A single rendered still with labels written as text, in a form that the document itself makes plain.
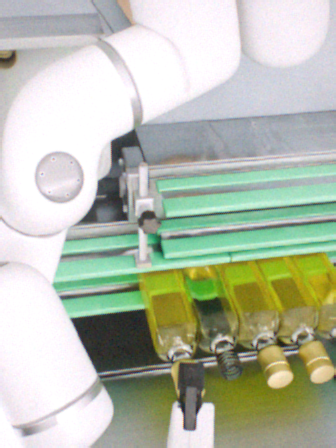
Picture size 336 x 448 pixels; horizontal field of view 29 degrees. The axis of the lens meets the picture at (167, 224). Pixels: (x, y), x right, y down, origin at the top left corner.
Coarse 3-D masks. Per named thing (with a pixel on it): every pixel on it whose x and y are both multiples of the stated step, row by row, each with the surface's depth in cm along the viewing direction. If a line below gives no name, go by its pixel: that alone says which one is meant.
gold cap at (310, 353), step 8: (304, 344) 87; (312, 344) 87; (320, 344) 87; (304, 352) 86; (312, 352) 86; (320, 352) 86; (304, 360) 86; (312, 360) 85; (320, 360) 84; (328, 360) 85; (312, 368) 84; (320, 368) 84; (328, 368) 84; (312, 376) 85; (320, 376) 85; (328, 376) 85
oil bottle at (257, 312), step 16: (224, 272) 96; (240, 272) 96; (256, 272) 96; (240, 288) 93; (256, 288) 93; (240, 304) 90; (256, 304) 90; (272, 304) 91; (240, 320) 89; (256, 320) 88; (272, 320) 88; (240, 336) 90; (256, 336) 88
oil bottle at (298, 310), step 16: (288, 256) 99; (272, 272) 96; (288, 272) 96; (272, 288) 94; (288, 288) 93; (304, 288) 94; (288, 304) 91; (304, 304) 91; (288, 320) 89; (304, 320) 89; (288, 336) 90
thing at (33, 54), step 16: (0, 48) 83; (16, 48) 84; (32, 48) 91; (48, 48) 92; (64, 48) 92; (80, 48) 93; (16, 64) 92; (32, 64) 93; (48, 64) 93; (0, 80) 93; (16, 80) 94; (0, 96) 95; (0, 112) 96; (0, 128) 97; (0, 144) 97
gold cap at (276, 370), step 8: (264, 352) 85; (272, 352) 85; (280, 352) 85; (264, 360) 85; (272, 360) 84; (280, 360) 84; (264, 368) 84; (272, 368) 83; (280, 368) 83; (288, 368) 83; (272, 376) 83; (280, 376) 83; (288, 376) 83; (272, 384) 84; (280, 384) 84
